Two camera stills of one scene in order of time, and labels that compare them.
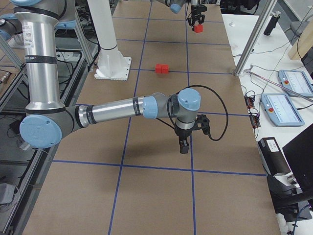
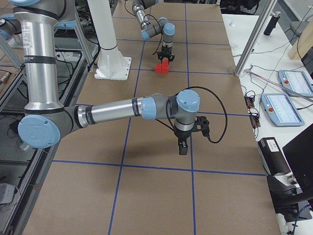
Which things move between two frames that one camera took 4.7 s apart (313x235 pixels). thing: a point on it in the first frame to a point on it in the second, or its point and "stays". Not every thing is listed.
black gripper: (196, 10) to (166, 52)
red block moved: (158, 68) stays
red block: (199, 28) to (165, 61)
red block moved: (165, 68) stays
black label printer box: (273, 159) stays
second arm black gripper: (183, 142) stays
